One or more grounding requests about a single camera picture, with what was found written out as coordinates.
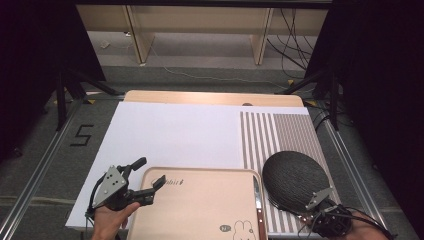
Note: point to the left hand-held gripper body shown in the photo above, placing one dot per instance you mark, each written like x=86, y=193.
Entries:
x=110, y=188

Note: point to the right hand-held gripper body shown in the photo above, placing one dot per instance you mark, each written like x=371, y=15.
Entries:
x=331, y=218

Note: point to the black round textured plate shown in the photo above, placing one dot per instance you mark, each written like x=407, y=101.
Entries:
x=295, y=180

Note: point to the beige tray with rabbit print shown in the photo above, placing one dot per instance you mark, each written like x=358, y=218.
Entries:
x=200, y=206

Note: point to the person's left hand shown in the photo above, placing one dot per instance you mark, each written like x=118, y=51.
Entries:
x=110, y=221

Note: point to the person's right hand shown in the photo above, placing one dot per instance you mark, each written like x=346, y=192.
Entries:
x=366, y=231

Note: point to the white sheet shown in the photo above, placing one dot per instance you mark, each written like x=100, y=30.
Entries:
x=173, y=133

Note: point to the black metal stand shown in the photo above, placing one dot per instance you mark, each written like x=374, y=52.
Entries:
x=71, y=86
x=320, y=86

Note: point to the striped brown white placemat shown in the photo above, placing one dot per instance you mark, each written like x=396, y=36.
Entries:
x=263, y=136

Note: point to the black curtain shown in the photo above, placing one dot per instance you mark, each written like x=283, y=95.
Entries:
x=373, y=83
x=33, y=66

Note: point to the beige desk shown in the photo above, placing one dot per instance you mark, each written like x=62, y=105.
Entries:
x=200, y=20

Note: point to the aluminium rail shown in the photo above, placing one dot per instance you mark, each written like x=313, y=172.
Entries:
x=358, y=173
x=36, y=176

